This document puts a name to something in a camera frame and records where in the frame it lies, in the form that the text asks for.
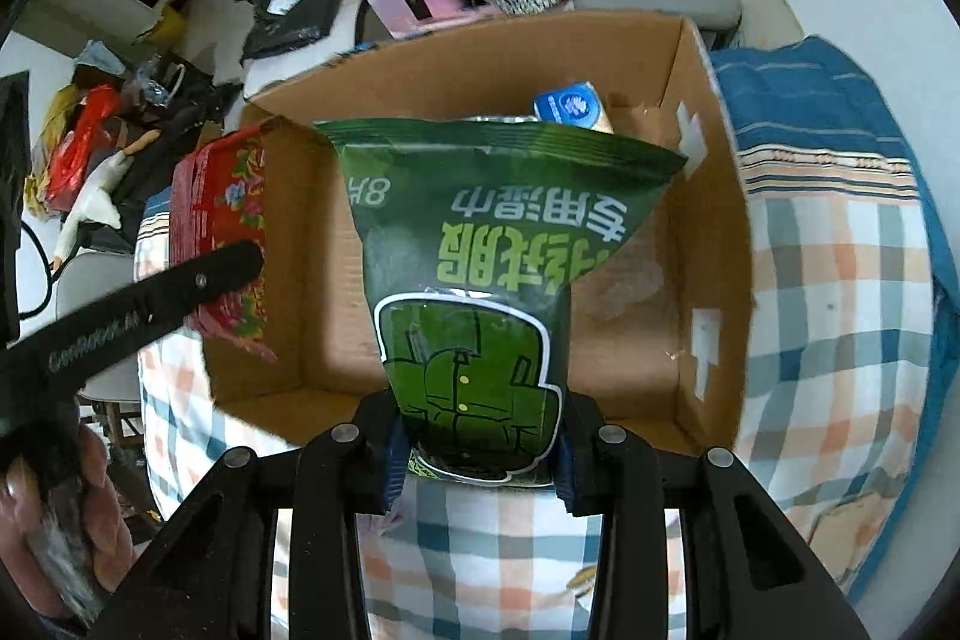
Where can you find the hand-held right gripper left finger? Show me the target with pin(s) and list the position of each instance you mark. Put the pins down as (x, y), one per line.
(391, 464)

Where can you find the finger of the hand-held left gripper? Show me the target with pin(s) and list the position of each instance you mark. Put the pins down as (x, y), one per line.
(217, 272)

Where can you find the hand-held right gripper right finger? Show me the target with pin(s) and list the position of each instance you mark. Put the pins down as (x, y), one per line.
(568, 469)

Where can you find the red floral packet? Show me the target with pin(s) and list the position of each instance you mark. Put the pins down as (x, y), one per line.
(232, 190)

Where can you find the brown cardboard box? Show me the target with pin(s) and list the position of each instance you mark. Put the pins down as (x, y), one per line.
(330, 280)

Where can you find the green wet wipes packet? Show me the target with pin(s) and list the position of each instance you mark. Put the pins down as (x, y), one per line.
(465, 310)

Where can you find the person's left hand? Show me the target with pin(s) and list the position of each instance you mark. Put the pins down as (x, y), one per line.
(109, 505)

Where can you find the light grey chair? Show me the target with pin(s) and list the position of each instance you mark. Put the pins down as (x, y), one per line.
(97, 287)

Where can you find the white goose toy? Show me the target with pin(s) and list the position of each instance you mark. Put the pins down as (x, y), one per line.
(94, 197)

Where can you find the red plastic bag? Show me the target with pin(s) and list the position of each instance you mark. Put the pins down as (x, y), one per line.
(79, 145)

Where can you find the black plastic bag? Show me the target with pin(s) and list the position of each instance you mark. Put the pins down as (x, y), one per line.
(296, 3)

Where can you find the plaid blanket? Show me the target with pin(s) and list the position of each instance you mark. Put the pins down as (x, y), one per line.
(825, 310)

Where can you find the blue and white packet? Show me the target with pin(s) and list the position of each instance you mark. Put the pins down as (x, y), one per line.
(570, 105)

